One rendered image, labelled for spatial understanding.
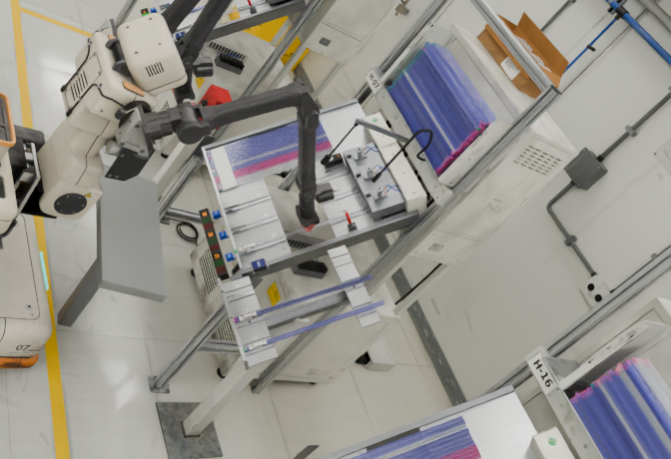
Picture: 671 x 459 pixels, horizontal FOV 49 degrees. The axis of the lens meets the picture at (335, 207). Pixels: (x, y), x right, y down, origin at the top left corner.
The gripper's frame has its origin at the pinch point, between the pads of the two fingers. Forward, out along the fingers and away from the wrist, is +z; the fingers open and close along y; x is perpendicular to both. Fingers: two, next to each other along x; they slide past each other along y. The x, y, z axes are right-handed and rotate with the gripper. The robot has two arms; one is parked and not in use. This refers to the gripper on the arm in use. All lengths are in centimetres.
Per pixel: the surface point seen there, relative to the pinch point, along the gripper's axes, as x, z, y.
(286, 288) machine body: 11.7, 32.2, -2.7
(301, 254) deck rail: 6.2, 1.6, -9.9
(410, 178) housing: -42.7, -10.8, 2.0
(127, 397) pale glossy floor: 84, 52, -18
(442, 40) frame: -75, -34, 49
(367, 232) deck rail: -20.6, -0.5, -10.1
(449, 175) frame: -51, -24, -12
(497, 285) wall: -118, 134, 24
